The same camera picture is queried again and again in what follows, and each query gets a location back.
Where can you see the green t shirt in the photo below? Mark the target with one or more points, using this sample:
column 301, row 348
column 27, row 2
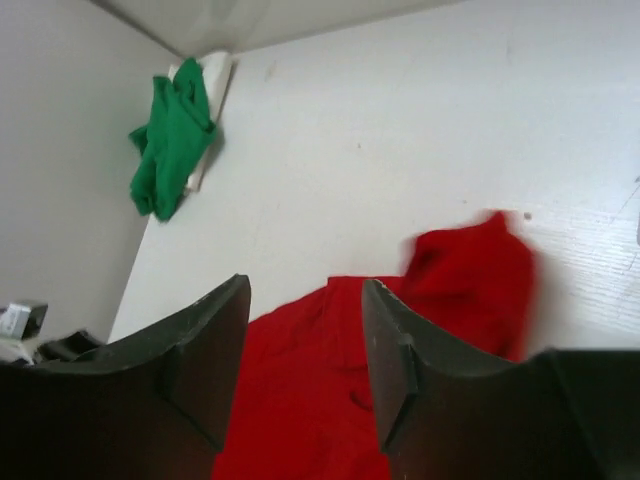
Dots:
column 172, row 142

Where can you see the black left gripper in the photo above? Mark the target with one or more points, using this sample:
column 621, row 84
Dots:
column 34, row 351

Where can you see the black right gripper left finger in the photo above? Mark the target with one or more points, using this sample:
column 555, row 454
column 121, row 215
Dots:
column 153, row 405

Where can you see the red t shirt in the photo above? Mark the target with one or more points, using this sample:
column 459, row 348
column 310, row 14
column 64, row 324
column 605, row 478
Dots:
column 303, row 407

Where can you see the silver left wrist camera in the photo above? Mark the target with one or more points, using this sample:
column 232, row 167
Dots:
column 22, row 319

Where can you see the white t shirt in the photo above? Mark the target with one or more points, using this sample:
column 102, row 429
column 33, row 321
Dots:
column 216, row 69

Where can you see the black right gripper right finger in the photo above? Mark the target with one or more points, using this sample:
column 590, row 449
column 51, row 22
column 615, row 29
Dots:
column 446, row 410

